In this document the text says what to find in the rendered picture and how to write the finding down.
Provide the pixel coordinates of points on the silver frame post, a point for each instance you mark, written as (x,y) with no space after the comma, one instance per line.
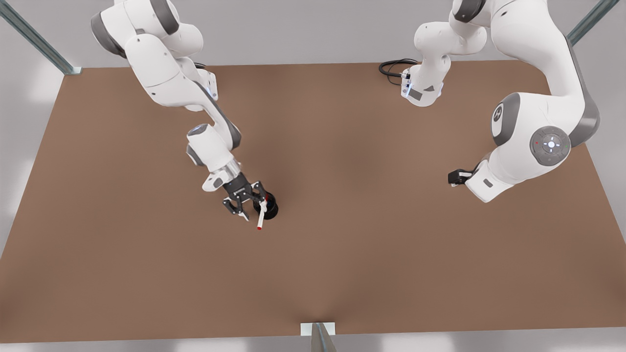
(589,20)
(320,337)
(36,36)

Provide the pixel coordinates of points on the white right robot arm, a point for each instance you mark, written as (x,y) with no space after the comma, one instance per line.
(161,73)

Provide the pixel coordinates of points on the white pen with red tip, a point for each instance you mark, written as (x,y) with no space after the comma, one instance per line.
(261,216)

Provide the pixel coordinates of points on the black round pen holder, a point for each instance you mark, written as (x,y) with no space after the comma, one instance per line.
(270,205)

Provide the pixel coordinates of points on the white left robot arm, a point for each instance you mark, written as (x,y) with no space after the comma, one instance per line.
(538,117)

